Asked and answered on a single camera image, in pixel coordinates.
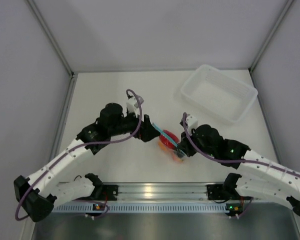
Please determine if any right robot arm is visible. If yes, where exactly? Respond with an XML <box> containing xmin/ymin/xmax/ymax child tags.
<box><xmin>178</xmin><ymin>122</ymin><xmax>300</xmax><ymax>217</ymax></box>

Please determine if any aluminium frame post left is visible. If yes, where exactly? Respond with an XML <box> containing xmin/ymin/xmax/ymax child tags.
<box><xmin>27</xmin><ymin>0</ymin><xmax>75</xmax><ymax>78</ymax></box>

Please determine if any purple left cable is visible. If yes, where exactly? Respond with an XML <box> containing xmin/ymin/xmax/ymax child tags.
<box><xmin>15</xmin><ymin>89</ymin><xmax>143</xmax><ymax>222</ymax></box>

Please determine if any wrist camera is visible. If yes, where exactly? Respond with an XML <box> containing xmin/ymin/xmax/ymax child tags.
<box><xmin>185</xmin><ymin>114</ymin><xmax>198</xmax><ymax>132</ymax></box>
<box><xmin>126</xmin><ymin>95</ymin><xmax>144</xmax><ymax>113</ymax></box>

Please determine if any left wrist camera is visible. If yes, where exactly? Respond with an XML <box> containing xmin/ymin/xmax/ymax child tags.
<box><xmin>126</xmin><ymin>95</ymin><xmax>144</xmax><ymax>113</ymax></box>

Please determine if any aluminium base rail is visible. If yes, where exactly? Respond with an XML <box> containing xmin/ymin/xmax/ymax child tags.
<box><xmin>103</xmin><ymin>182</ymin><xmax>230</xmax><ymax>202</ymax></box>

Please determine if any white slotted cable duct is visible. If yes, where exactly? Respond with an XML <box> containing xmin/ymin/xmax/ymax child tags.
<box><xmin>52</xmin><ymin>202</ymin><xmax>242</xmax><ymax>214</ymax></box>

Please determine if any aluminium frame post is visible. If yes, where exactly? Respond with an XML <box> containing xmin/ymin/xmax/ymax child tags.
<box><xmin>27</xmin><ymin>0</ymin><xmax>75</xmax><ymax>78</ymax></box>
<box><xmin>248</xmin><ymin>0</ymin><xmax>295</xmax><ymax>73</ymax></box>

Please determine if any white plastic basket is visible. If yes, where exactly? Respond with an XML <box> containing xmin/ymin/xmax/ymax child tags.
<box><xmin>180</xmin><ymin>64</ymin><xmax>258</xmax><ymax>125</ymax></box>

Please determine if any aluminium frame post right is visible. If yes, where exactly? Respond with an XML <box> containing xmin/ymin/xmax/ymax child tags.
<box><xmin>248</xmin><ymin>0</ymin><xmax>295</xmax><ymax>73</ymax></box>

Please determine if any orange fake fruit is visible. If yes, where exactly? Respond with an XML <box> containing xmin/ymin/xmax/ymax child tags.
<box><xmin>158</xmin><ymin>142</ymin><xmax>183</xmax><ymax>163</ymax></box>

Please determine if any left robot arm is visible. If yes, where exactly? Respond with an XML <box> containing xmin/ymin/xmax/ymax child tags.
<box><xmin>14</xmin><ymin>103</ymin><xmax>160</xmax><ymax>223</ymax></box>

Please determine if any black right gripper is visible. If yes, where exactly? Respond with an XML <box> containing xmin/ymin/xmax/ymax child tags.
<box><xmin>178</xmin><ymin>126</ymin><xmax>216</xmax><ymax>157</ymax></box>

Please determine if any red fake pepper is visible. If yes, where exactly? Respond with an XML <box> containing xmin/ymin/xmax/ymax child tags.
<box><xmin>159</xmin><ymin>130</ymin><xmax>179</xmax><ymax>146</ymax></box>

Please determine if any clear zip top bag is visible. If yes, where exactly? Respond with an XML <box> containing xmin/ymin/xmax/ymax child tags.
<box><xmin>152</xmin><ymin>123</ymin><xmax>186</xmax><ymax>163</ymax></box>

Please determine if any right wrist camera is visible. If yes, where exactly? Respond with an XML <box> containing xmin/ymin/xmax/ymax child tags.
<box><xmin>185</xmin><ymin>114</ymin><xmax>198</xmax><ymax>132</ymax></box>

